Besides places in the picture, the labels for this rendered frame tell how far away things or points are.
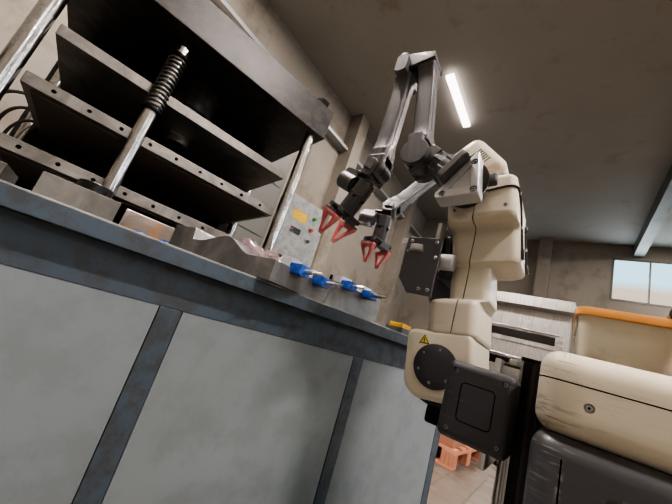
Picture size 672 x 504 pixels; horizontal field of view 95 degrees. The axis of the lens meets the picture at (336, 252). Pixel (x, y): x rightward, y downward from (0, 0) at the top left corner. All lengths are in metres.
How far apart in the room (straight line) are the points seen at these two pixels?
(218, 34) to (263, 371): 1.55
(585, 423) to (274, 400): 0.70
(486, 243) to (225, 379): 0.75
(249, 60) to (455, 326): 1.61
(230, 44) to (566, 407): 1.85
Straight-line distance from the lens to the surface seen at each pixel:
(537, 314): 6.43
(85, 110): 1.69
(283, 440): 1.04
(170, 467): 0.93
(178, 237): 1.14
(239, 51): 1.90
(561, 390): 0.62
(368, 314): 1.16
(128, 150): 1.61
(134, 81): 1.80
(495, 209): 0.87
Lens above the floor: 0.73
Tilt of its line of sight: 14 degrees up
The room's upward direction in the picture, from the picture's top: 18 degrees clockwise
